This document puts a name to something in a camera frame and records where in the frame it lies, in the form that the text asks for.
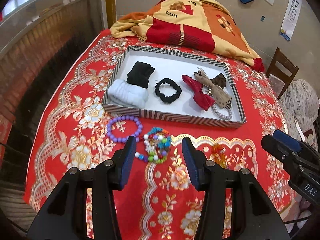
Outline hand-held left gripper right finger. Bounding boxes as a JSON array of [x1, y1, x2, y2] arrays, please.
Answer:
[[182, 137, 292, 240]]

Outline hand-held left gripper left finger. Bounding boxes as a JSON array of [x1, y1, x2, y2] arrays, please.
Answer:
[[29, 135, 137, 240]]

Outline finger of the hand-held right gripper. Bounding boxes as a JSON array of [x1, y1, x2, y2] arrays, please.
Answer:
[[272, 129, 320, 160], [261, 134, 300, 177]]

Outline multicolour round bead bracelet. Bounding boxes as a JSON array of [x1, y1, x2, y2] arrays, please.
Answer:
[[135, 135, 173, 164]]

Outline orange bead bracelet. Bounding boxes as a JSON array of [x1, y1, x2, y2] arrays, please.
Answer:
[[210, 144, 229, 167]]

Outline purple bead bracelet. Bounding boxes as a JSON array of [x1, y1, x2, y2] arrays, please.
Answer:
[[107, 115, 143, 144]]

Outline turquoise stone bracelet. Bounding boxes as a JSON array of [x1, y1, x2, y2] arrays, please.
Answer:
[[147, 127, 173, 150]]

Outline striped shallow cardboard box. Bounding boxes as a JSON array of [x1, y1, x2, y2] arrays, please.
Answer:
[[102, 45, 247, 130]]

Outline white floral print cloth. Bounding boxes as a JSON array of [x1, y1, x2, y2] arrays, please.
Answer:
[[277, 79, 320, 145]]

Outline red floral embroidered tablecloth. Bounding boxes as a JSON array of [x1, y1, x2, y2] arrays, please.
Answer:
[[24, 29, 298, 240]]

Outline white fabric hair band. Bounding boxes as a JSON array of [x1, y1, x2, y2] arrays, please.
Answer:
[[108, 79, 149, 107]]

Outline red velvet bow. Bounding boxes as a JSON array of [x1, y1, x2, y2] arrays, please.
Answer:
[[181, 74, 216, 111]]

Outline black scrunchie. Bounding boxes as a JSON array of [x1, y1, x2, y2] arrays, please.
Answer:
[[154, 78, 181, 104]]

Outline brown wooden chair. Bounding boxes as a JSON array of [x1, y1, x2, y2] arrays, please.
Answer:
[[265, 47, 299, 100]]

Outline black fabric hair band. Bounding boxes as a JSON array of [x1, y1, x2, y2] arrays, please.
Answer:
[[127, 61, 155, 89]]

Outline brown scrunchie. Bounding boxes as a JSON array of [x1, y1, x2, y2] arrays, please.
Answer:
[[210, 73, 234, 88]]

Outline red orange patchwork blanket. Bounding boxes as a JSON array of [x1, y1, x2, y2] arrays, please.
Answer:
[[110, 0, 265, 73]]

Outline silver bead bracelet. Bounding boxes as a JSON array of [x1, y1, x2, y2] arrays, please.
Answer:
[[211, 102, 233, 119]]

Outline beige bow hair tie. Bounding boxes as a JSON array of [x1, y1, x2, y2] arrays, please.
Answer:
[[192, 68, 232, 108]]

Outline wall chart poster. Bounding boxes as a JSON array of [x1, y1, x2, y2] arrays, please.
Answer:
[[279, 0, 303, 40]]

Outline wooden door frame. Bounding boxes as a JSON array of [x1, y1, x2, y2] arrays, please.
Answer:
[[104, 0, 117, 29]]

